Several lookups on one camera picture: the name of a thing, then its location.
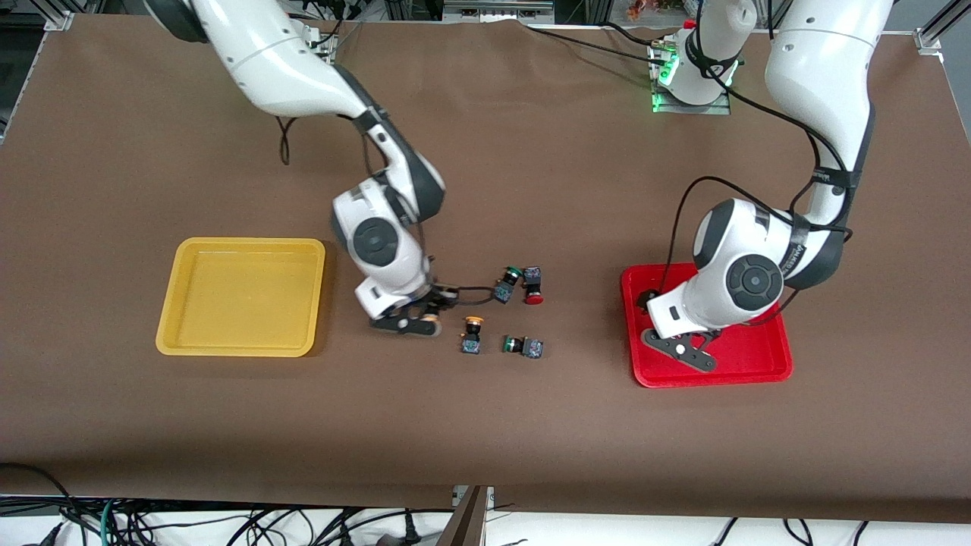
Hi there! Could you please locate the brown table post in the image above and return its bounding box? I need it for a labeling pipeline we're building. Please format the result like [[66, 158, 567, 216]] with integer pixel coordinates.
[[436, 485, 490, 546]]

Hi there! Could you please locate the green floor cable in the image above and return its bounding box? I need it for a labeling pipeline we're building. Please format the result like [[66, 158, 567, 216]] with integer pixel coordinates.
[[99, 499, 122, 546]]

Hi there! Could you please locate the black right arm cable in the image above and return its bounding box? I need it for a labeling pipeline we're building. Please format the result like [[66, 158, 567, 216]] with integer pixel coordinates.
[[277, 15, 505, 304]]

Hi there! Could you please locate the red plastic tray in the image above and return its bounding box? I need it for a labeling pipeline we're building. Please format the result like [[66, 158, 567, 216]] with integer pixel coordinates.
[[621, 262, 794, 389]]

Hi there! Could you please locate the black cable to arm base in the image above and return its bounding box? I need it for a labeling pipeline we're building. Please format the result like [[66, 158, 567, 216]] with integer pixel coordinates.
[[520, 19, 668, 69]]

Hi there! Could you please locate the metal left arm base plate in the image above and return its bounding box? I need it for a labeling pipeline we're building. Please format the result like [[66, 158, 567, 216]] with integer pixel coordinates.
[[649, 34, 733, 116]]

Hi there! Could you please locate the yellow plastic tray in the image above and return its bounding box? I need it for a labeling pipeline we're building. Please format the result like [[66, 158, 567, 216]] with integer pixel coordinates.
[[156, 237, 327, 358]]

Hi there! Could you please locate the green push button switch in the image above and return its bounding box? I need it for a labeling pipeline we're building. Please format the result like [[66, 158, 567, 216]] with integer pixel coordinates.
[[492, 265, 524, 306], [501, 334, 545, 359]]

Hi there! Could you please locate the brown table cover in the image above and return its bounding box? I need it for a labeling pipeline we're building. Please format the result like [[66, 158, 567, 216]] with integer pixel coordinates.
[[0, 14, 971, 524]]

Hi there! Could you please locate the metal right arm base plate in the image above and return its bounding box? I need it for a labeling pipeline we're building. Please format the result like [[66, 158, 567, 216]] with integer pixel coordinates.
[[300, 23, 338, 61]]

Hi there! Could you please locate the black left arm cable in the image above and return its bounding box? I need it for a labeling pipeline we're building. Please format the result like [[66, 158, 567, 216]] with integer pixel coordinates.
[[660, 0, 854, 319]]

